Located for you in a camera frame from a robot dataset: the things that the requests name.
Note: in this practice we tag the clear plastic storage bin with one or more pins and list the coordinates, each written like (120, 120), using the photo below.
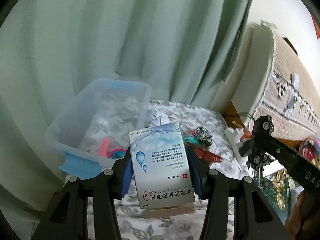
(96, 123)

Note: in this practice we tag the white paper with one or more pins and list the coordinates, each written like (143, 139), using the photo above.
(159, 118)

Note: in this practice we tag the red fan-shaped item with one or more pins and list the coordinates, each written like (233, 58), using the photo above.
(207, 155)

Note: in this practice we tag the person's right hand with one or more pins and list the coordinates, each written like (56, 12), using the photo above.
(302, 215)

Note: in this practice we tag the black white patterned scrunchie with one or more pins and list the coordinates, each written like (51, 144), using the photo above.
(204, 136)

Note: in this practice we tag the white power strip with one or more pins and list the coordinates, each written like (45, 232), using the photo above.
(233, 136)

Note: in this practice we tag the black toy car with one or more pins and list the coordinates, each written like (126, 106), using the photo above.
(263, 127)

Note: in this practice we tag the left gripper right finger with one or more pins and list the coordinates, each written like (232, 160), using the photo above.
(254, 217)

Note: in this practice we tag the pink and teal slinky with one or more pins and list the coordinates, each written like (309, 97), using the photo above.
(115, 152)

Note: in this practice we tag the green curtain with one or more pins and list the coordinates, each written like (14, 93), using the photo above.
(52, 49)

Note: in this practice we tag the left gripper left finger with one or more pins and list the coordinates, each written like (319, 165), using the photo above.
(66, 218)

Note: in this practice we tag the ear drops medicine box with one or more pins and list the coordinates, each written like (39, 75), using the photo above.
(160, 167)

